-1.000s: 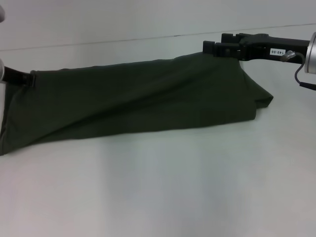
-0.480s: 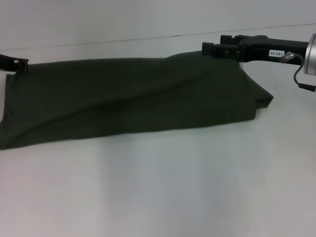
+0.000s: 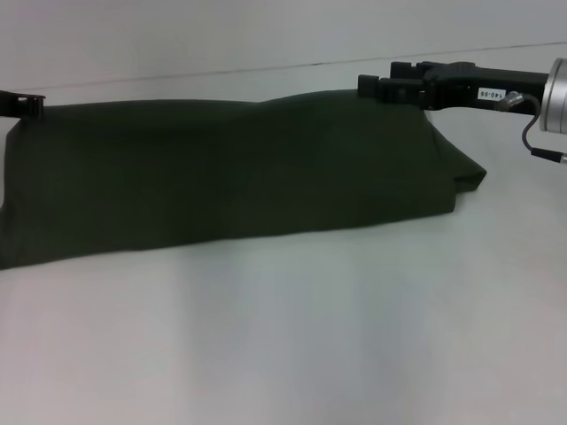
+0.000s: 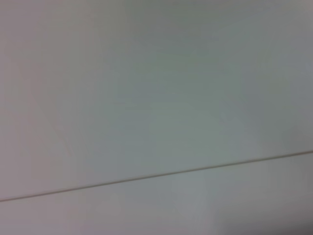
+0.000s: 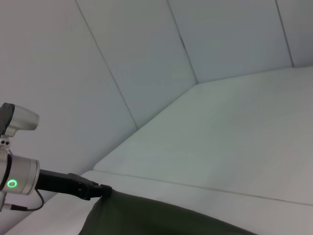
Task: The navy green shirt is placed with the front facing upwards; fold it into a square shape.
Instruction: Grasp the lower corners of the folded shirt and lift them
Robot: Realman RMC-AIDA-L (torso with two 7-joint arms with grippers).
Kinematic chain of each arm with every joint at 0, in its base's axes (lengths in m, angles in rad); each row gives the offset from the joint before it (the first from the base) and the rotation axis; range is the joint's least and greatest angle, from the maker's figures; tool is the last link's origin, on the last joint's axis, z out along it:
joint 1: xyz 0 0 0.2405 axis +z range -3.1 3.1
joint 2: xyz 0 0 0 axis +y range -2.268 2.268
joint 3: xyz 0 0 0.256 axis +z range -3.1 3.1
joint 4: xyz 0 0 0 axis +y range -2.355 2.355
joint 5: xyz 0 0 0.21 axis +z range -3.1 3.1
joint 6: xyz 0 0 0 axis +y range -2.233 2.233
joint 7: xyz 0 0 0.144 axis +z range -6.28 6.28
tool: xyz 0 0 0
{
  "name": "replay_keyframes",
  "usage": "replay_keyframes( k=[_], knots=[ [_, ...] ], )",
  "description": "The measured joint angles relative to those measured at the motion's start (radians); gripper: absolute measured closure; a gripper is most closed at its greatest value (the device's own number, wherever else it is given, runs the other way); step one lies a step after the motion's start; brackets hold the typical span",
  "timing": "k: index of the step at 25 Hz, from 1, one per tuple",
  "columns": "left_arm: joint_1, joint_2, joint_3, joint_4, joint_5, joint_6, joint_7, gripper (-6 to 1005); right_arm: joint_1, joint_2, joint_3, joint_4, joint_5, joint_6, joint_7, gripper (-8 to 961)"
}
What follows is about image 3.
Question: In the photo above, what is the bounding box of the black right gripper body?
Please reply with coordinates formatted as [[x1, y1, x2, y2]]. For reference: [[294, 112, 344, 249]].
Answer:
[[419, 60, 555, 118]]

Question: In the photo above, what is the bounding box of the dark green FREE t-shirt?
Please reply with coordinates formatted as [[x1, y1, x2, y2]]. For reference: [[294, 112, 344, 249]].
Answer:
[[0, 86, 489, 272]]

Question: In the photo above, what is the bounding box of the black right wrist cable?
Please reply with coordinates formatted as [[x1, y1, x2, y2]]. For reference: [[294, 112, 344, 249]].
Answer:
[[520, 95, 544, 154]]

